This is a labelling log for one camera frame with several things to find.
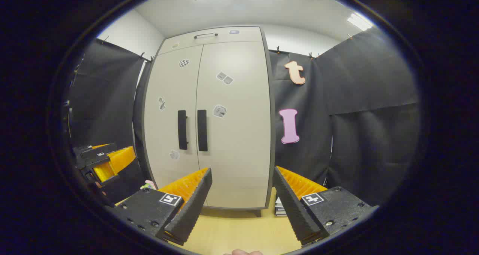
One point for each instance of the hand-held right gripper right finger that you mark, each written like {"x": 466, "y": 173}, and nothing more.
{"x": 292, "y": 210}

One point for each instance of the small ceiling light panel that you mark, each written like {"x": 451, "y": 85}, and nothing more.
{"x": 359, "y": 21}

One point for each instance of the shoe cabinet door checkered sticker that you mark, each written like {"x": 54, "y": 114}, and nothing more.
{"x": 168, "y": 135}

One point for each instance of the beige cabinet drawer front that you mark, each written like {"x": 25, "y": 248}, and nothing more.
{"x": 243, "y": 36}

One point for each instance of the shoe cabinet door box sticker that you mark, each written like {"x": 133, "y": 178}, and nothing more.
{"x": 239, "y": 154}

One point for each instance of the green and pink toy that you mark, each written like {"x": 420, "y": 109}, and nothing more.
{"x": 149, "y": 184}

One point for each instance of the beige double-door shoe cabinet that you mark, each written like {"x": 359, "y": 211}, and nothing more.
{"x": 272, "y": 135}

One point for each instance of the stack of books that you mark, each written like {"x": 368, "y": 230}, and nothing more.
{"x": 280, "y": 208}

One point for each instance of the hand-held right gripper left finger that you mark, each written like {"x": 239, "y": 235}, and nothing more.
{"x": 191, "y": 210}

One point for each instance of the black backdrop cloth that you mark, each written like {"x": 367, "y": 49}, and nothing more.
{"x": 366, "y": 135}
{"x": 104, "y": 98}

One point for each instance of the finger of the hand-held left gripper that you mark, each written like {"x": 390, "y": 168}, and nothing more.
{"x": 99, "y": 151}
{"x": 119, "y": 159}

